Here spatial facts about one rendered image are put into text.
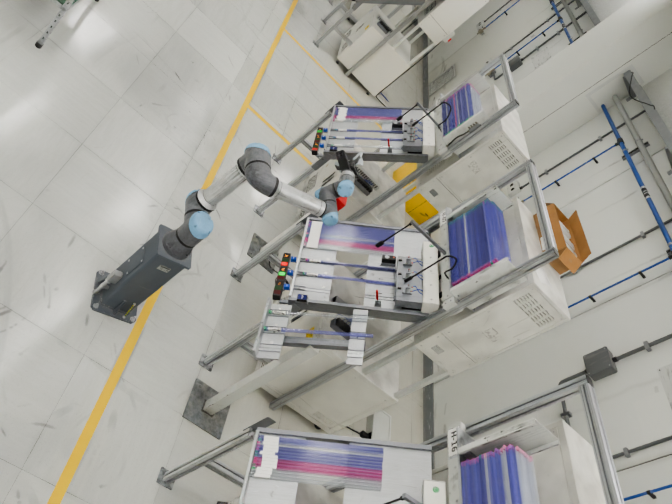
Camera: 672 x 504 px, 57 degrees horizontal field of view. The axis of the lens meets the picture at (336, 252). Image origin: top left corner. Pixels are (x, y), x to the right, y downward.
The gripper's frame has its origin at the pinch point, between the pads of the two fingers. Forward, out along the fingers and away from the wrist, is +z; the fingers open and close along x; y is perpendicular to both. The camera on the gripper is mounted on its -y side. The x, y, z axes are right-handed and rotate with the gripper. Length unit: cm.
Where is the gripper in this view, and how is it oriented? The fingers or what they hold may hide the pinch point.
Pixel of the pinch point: (348, 156)
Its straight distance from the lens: 319.1
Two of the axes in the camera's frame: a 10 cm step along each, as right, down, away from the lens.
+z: 0.8, -5.4, 8.4
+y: 4.2, 7.8, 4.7
